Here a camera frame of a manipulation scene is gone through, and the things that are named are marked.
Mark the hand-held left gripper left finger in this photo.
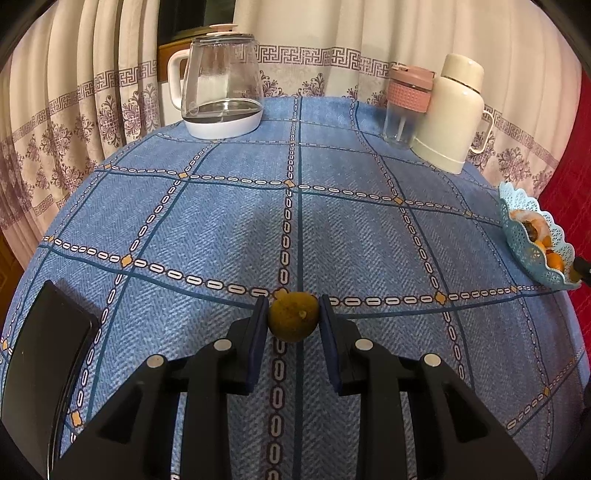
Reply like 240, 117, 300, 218
50, 295, 269, 480

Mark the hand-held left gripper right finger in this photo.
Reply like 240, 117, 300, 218
320, 294, 539, 480

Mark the small yellow-green fruit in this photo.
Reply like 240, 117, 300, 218
269, 292, 319, 342

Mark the light blue plastic basket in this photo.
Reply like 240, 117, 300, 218
499, 181, 580, 291

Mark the plastic bag of oranges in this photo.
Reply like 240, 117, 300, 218
508, 209, 552, 241

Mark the white thermos jug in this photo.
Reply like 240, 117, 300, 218
410, 53, 496, 175

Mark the glass kettle with white base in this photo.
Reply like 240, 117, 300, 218
167, 24, 265, 139

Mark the glass cup with pink lid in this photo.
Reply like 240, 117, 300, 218
385, 65, 435, 146

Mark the brown wooden furniture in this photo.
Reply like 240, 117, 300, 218
157, 41, 191, 130

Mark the beige patterned curtain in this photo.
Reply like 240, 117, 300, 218
0, 0, 583, 259

